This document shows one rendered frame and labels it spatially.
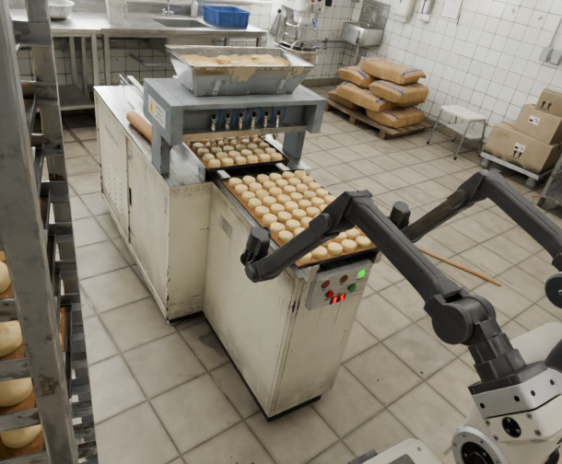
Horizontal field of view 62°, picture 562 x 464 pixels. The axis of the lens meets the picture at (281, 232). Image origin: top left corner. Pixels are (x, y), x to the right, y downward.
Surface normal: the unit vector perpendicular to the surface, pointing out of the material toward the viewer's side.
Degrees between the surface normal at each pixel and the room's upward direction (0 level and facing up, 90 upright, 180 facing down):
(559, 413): 30
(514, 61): 90
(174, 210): 90
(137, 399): 0
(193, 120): 90
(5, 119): 90
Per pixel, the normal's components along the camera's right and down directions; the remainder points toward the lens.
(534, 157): -0.72, 0.29
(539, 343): 0.15, -0.83
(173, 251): 0.52, 0.53
